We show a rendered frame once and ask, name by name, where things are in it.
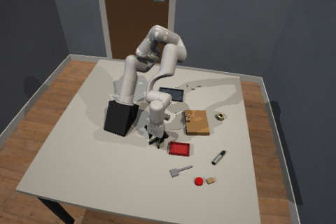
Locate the red open tray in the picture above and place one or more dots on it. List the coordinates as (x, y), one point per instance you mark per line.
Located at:
(178, 148)

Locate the red button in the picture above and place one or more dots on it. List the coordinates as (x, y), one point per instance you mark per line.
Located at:
(198, 181)

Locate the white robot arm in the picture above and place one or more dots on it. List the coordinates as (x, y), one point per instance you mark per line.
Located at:
(146, 56)

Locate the brown wooden board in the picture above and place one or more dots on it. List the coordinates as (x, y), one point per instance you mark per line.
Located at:
(198, 124)

